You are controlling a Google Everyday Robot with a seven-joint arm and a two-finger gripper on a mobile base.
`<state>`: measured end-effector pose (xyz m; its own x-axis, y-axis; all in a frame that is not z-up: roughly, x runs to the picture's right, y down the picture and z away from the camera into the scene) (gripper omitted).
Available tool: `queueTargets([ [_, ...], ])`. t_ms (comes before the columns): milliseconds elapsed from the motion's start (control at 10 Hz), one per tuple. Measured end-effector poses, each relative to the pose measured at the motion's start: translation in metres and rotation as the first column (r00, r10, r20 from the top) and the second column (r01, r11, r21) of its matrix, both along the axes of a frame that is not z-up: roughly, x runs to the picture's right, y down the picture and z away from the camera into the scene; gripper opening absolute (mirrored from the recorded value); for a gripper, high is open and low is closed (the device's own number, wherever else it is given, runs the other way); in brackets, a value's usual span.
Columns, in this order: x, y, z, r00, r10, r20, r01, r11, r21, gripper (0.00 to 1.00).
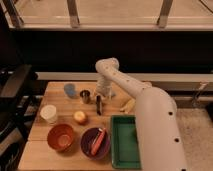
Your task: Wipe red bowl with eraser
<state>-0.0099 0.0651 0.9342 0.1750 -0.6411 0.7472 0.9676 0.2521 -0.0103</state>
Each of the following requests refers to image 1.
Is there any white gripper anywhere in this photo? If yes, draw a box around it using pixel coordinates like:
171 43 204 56
96 77 135 113

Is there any black eraser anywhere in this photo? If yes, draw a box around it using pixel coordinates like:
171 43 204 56
96 95 102 115

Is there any red bowl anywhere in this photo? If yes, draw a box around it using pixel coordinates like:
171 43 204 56
47 124 75 152

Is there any white paper cup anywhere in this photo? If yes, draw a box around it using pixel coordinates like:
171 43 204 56
40 105 58 124

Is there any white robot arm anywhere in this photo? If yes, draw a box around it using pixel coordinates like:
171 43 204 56
95 58 188 171

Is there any red tool in purple bowl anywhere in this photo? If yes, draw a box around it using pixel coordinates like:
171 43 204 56
91 129 106 155

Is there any purple bowl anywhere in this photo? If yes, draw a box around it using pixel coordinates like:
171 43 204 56
81 127 110 160

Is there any green tray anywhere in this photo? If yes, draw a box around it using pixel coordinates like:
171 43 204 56
111 115 141 169

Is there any metal cup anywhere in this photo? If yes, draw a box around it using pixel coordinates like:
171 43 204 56
80 90 90 104

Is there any apple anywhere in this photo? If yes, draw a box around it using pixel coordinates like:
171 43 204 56
73 111 87 125

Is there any blue cup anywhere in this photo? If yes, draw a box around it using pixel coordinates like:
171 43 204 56
64 83 76 98

